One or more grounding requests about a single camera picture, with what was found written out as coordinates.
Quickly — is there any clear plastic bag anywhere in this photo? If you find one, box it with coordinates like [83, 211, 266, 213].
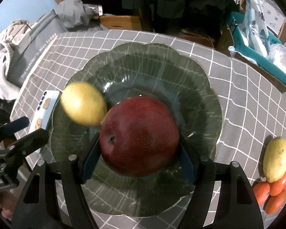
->
[267, 44, 286, 74]

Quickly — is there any teal cardboard box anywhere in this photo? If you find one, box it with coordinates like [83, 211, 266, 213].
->
[215, 11, 286, 94]

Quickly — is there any grey tote bag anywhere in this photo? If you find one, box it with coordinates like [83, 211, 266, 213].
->
[6, 10, 67, 88]

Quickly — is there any green glass fruit plate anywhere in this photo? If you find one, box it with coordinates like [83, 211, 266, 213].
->
[47, 41, 224, 218]

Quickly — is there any person's left hand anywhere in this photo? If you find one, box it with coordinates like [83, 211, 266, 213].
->
[0, 191, 17, 221]

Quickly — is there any brown cardboard box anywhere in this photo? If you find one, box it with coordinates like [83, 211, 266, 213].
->
[100, 15, 142, 31]

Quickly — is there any white printed rice bag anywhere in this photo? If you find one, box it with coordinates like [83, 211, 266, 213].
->
[229, 0, 279, 60]

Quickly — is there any white patterned box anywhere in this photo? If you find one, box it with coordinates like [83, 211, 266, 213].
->
[262, 0, 285, 35]

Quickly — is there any small tangerine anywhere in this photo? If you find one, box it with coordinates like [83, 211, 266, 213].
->
[253, 181, 270, 205]

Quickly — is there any white smartphone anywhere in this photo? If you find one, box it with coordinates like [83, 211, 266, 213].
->
[29, 90, 60, 133]

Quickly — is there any dark red apple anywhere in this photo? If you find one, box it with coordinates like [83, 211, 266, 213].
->
[100, 96, 179, 177]

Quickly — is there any grey clothes pile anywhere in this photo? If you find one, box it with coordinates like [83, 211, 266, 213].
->
[0, 0, 104, 101]

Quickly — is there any large orange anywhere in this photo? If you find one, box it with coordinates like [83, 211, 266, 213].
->
[265, 190, 286, 214]
[270, 172, 286, 196]

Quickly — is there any large yellow-green pear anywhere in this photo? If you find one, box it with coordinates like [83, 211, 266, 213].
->
[262, 136, 286, 183]

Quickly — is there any grey checked tablecloth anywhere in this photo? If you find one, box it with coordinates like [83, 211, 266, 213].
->
[9, 29, 286, 229]

